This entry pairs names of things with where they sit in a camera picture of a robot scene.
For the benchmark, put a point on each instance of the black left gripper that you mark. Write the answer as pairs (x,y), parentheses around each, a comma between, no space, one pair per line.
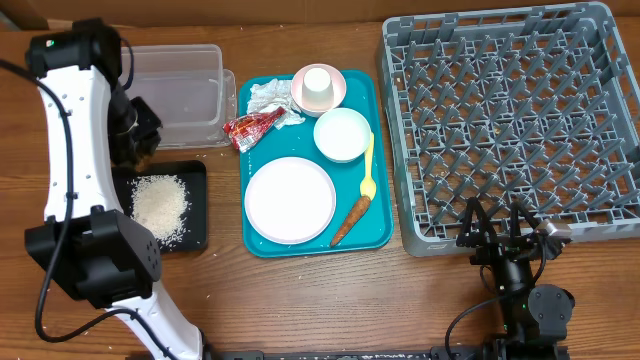
(149,136)

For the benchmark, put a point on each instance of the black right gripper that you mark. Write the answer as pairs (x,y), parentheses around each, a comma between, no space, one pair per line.
(504,247)

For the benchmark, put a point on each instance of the pile of white rice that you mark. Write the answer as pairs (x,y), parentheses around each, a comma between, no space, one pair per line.
(159,203)

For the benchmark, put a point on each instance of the brown carrot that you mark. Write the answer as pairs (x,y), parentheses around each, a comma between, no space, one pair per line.
(356,213)

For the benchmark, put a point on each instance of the white round plate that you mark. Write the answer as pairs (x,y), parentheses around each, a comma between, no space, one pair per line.
(290,200)

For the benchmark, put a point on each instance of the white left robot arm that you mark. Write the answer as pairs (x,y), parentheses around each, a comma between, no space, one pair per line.
(87,245)

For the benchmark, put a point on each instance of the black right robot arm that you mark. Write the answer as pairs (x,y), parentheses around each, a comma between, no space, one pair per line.
(535,316)

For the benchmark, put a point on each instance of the clear plastic storage bin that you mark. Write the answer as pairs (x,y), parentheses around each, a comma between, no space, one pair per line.
(188,88)

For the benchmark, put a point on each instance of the red snack wrapper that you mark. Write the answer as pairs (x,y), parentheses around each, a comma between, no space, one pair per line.
(246,131)

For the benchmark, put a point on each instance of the grey dish rack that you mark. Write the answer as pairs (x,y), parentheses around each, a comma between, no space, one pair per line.
(535,105)

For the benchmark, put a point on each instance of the yellow plastic spoon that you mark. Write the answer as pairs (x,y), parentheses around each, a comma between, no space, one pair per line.
(368,186)

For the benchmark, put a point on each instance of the crumpled white tissue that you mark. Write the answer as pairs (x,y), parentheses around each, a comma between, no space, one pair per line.
(273,95)

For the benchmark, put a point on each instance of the white bowl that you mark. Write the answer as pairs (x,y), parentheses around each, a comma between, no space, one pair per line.
(342,134)

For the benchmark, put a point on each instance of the teal serving tray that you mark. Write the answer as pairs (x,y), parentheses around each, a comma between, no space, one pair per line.
(376,227)

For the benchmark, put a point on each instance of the white upturned cup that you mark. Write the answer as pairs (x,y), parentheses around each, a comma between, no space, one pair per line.
(317,89)

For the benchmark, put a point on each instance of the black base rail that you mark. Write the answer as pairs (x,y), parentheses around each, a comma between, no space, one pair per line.
(435,353)

